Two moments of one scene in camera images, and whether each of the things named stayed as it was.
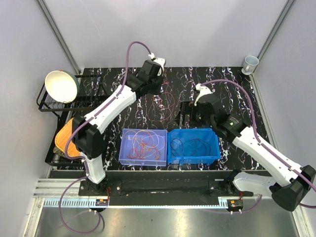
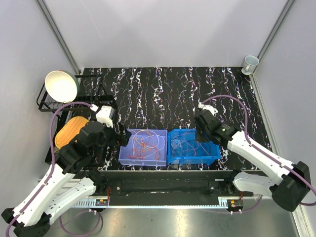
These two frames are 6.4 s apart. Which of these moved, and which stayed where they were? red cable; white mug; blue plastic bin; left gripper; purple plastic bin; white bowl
Moved: left gripper; red cable
Stayed: white bowl; blue plastic bin; purple plastic bin; white mug
